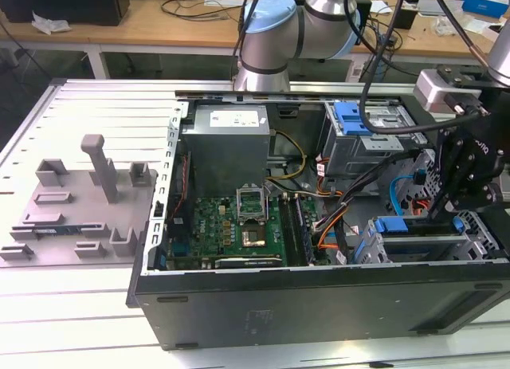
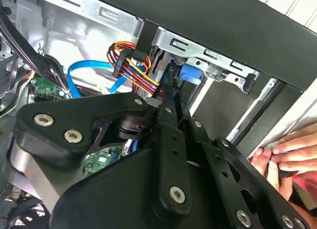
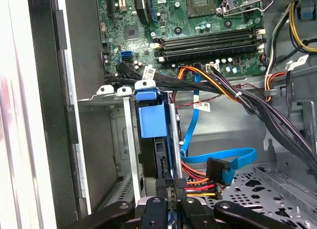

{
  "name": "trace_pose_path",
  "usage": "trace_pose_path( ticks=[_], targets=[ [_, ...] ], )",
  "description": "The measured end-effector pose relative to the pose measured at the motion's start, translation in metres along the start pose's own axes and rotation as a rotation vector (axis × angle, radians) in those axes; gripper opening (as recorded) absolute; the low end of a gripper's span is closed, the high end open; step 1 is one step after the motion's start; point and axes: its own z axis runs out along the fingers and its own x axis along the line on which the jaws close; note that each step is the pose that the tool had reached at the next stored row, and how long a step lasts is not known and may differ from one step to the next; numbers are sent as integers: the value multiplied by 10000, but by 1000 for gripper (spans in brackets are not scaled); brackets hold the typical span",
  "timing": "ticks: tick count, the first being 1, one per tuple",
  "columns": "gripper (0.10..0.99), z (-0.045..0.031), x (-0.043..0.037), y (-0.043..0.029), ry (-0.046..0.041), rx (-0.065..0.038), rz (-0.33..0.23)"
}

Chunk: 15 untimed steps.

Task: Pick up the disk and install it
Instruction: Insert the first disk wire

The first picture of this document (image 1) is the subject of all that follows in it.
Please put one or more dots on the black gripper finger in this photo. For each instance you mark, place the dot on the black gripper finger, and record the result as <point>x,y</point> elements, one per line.
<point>474,195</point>
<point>444,166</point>

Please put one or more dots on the hard disk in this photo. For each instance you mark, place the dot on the hard disk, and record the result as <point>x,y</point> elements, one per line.
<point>392,225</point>

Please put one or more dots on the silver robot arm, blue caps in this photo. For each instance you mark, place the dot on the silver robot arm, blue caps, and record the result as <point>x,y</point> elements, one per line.
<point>271,46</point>

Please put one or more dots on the grey metal disk bay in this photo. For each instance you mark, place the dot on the grey metal disk bay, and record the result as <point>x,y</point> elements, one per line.
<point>470,243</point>

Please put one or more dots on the grey metal drive cage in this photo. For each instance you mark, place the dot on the grey metal drive cage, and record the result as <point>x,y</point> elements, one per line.
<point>350,158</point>

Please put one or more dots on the blue plastic drive latch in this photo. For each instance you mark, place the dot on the blue plastic drive latch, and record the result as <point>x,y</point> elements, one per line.
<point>350,120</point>

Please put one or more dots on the small white box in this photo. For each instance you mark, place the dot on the small white box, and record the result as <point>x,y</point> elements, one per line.
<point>492,28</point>

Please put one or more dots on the clear plastic bag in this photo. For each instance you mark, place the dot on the clear plastic bag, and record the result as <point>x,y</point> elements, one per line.
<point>442,26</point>

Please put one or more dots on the blue cardboard box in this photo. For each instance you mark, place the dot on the blue cardboard box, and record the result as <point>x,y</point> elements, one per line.
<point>484,6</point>

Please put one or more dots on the small black cube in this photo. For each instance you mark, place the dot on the small black cube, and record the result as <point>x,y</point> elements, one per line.
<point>408,20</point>

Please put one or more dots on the black RAM stick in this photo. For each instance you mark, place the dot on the black RAM stick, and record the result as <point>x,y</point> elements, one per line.
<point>304,233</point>

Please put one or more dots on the grey flat case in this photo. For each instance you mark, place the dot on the grey flat case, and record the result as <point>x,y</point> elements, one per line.
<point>426,6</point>

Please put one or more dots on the black PC case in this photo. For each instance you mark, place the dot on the black PC case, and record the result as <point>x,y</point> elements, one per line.
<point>318,305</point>

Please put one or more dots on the CPU socket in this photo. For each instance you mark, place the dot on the CPU socket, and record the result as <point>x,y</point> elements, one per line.
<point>253,237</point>

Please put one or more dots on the black graphics card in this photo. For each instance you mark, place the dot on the black graphics card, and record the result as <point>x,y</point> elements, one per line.
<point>247,262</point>

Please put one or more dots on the grey power supply unit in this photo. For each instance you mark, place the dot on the grey power supply unit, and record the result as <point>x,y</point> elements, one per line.
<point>223,154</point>

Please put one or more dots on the green motherboard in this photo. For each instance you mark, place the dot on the green motherboard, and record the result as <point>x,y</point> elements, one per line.
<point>211,229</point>

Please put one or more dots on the wooden workbench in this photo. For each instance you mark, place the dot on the wooden workbench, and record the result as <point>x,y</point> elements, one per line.
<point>159,30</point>

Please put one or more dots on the grey parts rack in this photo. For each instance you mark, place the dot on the grey parts rack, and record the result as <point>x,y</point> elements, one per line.
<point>79,209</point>

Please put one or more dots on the large black box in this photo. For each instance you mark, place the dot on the large black box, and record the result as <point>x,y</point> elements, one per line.
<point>60,4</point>

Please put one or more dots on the crumpled white plastic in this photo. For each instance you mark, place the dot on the crumpled white plastic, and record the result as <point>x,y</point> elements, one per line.
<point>49,24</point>

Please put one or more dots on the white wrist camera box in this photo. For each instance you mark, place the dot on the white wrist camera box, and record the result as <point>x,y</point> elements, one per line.
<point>428,90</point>

